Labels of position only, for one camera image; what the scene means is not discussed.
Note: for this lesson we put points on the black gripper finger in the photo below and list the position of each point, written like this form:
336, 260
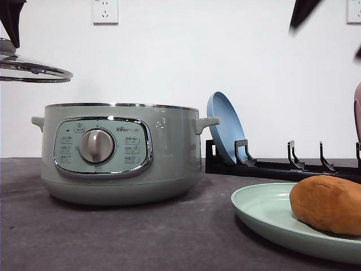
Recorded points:
357, 59
302, 9
10, 11

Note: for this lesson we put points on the glass pot lid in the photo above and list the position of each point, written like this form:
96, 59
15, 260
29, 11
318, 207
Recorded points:
23, 71

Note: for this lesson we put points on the brown potato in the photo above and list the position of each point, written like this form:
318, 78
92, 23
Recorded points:
328, 202

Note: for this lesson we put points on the green plate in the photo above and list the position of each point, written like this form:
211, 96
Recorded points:
266, 210

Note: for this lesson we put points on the pink plate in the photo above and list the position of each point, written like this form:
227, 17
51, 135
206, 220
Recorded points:
357, 108

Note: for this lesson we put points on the blue plate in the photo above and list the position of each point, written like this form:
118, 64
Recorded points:
231, 128

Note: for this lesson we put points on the green electric steamer pot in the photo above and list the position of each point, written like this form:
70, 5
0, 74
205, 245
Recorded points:
121, 153

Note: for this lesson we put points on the black dish rack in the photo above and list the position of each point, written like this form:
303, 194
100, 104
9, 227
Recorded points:
292, 170

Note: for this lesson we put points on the white wall socket right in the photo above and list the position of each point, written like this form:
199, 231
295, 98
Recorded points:
353, 12

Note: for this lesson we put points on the white wall socket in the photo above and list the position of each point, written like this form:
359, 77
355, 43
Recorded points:
105, 13
353, 12

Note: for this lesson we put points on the white wall socket left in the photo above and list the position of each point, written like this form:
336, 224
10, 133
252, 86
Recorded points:
105, 13

